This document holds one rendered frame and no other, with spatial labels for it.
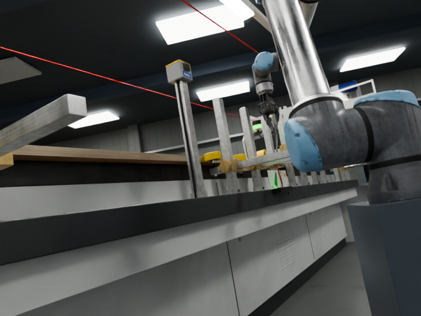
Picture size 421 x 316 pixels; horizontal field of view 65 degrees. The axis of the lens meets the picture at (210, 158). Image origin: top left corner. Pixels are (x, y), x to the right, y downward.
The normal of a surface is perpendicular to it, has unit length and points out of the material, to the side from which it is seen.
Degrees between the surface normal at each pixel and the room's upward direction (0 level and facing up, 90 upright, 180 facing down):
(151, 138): 90
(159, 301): 90
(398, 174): 70
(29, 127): 90
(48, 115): 90
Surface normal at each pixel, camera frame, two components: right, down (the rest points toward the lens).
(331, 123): -0.11, -0.39
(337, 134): -0.07, -0.12
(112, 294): 0.82, -0.22
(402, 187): -0.58, -0.36
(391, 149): -0.59, -0.02
